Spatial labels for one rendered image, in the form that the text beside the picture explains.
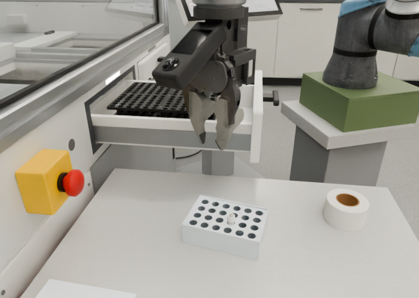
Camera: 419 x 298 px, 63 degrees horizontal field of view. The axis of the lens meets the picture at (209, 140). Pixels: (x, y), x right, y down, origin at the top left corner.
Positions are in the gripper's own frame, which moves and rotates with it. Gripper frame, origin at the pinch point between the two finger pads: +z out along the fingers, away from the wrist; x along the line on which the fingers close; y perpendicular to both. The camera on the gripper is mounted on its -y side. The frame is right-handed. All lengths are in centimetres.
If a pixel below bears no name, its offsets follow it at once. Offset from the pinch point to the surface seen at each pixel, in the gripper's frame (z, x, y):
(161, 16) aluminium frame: -10, 57, 49
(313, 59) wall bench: 60, 99, 313
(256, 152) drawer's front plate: 6.5, -2.3, 11.8
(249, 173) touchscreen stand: 87, 58, 118
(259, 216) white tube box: 11.5, -9.3, 1.2
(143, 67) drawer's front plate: -0.8, 40.6, 23.7
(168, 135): 4.8, 13.7, 4.7
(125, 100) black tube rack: 1.0, 27.7, 6.2
